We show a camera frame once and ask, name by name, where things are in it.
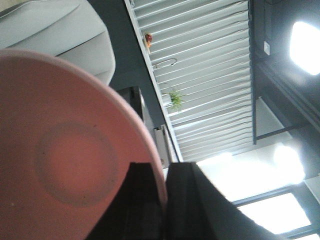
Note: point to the green potted plant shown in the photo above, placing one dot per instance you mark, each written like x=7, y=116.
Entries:
x=173, y=99

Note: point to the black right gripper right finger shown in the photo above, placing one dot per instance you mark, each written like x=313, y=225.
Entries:
x=196, y=210

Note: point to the right beige upholstered chair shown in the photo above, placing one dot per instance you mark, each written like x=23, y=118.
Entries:
x=69, y=29

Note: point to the fruit plate on counter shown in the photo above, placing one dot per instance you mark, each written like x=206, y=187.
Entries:
x=148, y=38

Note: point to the pink plastic bowl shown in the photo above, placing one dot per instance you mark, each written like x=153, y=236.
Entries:
x=66, y=144

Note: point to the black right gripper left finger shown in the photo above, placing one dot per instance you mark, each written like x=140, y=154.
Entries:
x=138, y=210

